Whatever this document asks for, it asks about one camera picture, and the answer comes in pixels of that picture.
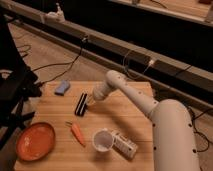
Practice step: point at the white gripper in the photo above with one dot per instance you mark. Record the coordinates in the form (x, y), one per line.
(99, 93)

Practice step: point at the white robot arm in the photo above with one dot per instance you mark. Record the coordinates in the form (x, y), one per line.
(173, 137)

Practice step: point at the blue sponge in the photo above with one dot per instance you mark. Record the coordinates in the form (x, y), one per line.
(62, 88)

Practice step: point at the orange toy carrot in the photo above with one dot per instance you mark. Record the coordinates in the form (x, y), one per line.
(75, 129)

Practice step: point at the white plastic cup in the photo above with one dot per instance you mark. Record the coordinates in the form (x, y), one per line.
(103, 140)

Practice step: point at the white rectangular box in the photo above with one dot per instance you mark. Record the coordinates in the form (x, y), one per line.
(124, 145)

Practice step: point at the orange plate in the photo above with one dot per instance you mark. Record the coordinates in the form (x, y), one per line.
(35, 142)

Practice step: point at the black chair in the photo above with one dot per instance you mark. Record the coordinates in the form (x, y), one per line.
(16, 88)

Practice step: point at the white object on rail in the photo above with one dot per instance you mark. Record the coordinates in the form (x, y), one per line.
(58, 15)

